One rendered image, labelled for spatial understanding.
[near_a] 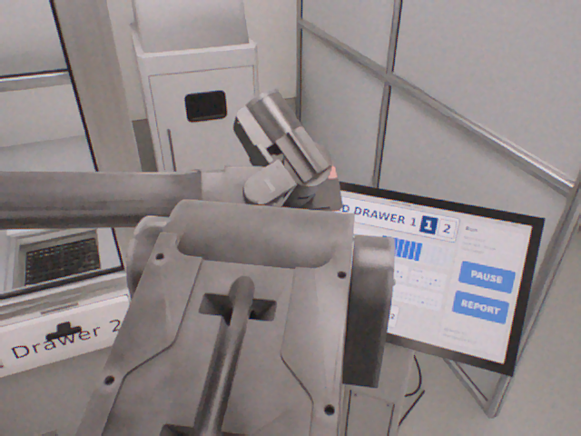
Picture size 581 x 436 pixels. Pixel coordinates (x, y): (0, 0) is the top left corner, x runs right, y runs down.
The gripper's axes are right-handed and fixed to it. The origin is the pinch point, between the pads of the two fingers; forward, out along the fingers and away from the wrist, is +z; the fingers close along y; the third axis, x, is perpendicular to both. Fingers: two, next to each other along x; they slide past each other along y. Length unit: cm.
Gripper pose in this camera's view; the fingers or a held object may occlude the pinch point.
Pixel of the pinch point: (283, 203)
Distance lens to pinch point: 74.9
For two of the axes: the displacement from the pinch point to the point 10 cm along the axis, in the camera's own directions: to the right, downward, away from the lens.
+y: -9.8, 1.3, -1.8
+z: -1.5, 2.0, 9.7
